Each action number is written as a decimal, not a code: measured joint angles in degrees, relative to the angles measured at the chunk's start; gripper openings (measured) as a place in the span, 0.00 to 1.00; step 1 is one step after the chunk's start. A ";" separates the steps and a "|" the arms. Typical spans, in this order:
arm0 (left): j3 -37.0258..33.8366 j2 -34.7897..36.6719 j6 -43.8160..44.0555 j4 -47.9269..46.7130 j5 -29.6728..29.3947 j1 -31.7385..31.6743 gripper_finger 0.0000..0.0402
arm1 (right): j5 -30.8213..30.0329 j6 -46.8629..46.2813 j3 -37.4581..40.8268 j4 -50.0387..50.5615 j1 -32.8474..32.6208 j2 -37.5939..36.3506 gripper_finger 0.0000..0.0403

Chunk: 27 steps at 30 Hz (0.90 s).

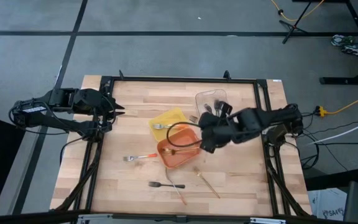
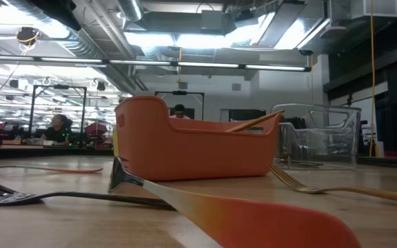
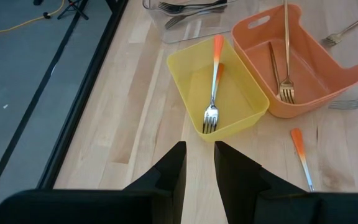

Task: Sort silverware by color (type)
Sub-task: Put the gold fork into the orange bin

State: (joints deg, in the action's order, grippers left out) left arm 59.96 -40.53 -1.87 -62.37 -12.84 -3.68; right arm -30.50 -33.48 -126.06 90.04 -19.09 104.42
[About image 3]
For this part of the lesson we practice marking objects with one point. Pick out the black tripod stand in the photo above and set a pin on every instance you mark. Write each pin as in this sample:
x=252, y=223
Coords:
x=73, y=7

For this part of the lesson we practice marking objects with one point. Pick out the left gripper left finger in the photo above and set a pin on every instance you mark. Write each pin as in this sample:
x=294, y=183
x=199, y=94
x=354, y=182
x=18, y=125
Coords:
x=169, y=186

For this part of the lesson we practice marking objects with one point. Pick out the clear plastic bin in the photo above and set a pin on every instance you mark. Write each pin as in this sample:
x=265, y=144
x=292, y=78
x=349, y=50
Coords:
x=197, y=34

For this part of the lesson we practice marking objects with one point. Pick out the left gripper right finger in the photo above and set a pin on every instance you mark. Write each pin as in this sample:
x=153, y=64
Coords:
x=235, y=186

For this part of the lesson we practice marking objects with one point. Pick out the black fork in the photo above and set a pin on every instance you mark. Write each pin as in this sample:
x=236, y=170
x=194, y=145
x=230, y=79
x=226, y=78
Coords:
x=168, y=7
x=174, y=22

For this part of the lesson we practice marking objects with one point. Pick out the orange plastic bin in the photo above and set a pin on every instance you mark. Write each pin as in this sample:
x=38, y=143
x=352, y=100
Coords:
x=315, y=81

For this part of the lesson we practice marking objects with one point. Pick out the yellow plastic bin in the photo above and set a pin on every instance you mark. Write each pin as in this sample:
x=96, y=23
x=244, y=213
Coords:
x=194, y=93

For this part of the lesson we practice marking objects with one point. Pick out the black metal table frame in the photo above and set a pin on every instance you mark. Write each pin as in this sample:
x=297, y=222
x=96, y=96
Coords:
x=81, y=93

